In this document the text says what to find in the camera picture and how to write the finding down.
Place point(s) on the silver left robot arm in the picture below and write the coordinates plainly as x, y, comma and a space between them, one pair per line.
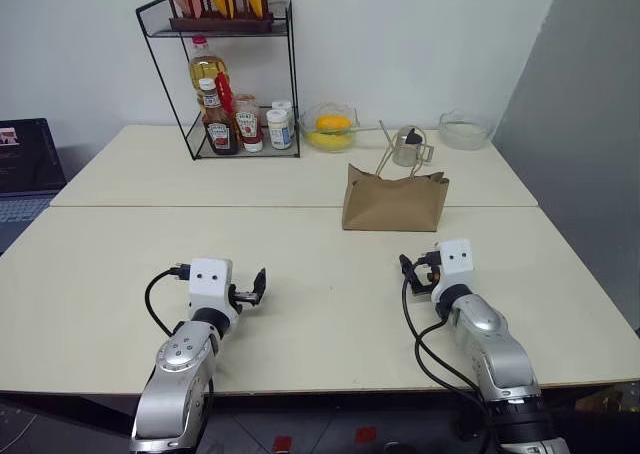
175, 374

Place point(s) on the small steel pitcher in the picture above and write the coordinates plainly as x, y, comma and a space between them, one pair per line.
406, 150

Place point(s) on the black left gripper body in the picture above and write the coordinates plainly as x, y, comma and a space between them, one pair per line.
237, 298

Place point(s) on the glass bowl with fruit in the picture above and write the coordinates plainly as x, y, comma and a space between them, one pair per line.
311, 126

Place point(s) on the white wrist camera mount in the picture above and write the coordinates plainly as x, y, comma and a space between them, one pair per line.
210, 286
456, 266

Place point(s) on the brown paper bag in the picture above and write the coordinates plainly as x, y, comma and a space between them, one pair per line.
392, 204

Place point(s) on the orange round fruit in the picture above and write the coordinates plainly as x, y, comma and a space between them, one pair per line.
332, 122

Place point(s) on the cooking oil bottle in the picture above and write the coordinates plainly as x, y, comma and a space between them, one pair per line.
202, 69

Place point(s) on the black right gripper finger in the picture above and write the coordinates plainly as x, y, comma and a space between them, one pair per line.
419, 285
407, 263

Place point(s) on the yellow lemon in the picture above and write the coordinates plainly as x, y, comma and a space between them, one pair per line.
327, 142

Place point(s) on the white jar with label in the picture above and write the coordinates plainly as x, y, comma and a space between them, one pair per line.
280, 130

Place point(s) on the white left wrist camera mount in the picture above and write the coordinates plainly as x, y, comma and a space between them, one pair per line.
210, 286

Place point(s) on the dark wooden board holder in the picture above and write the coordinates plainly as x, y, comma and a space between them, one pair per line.
220, 23

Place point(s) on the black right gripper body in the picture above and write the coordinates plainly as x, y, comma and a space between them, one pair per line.
431, 269

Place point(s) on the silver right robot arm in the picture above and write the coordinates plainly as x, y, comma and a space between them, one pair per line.
492, 344

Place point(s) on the red Heinz ketchup bottle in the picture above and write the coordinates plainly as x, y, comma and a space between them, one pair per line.
249, 126

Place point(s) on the empty glass bowl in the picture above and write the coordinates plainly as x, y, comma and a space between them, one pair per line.
465, 131

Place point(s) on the dark laptop computer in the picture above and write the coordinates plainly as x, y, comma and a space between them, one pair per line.
27, 169

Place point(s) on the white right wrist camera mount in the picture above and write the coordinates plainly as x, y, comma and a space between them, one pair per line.
456, 266

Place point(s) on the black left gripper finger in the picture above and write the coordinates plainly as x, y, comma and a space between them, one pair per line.
260, 280
257, 300

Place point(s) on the dark Heinz sauce bottle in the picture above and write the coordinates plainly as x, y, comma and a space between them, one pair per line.
219, 134

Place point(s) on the red sauce packet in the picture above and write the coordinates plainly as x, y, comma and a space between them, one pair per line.
226, 91

